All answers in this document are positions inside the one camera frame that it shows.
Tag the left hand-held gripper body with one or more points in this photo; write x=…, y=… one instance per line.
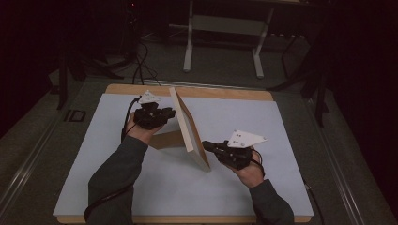
x=150, y=117

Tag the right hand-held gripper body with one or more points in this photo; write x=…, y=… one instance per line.
x=237, y=153

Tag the wooden picture frame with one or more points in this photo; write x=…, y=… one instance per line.
x=189, y=131

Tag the person's left hand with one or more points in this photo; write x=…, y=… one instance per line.
x=140, y=132

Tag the person's right hand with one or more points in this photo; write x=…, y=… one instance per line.
x=250, y=175

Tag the metal floor strip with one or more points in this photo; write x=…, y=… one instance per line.
x=200, y=84

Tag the white table mat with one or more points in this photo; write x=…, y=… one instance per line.
x=244, y=112

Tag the wooden table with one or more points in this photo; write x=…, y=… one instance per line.
x=219, y=93

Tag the black floor socket plate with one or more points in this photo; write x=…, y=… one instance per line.
x=75, y=115

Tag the black stand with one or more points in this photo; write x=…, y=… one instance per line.
x=316, y=78
x=75, y=68

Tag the metal floor rail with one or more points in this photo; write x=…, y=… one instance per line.
x=338, y=162
x=28, y=162

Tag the white metal desk frame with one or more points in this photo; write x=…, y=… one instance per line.
x=225, y=25

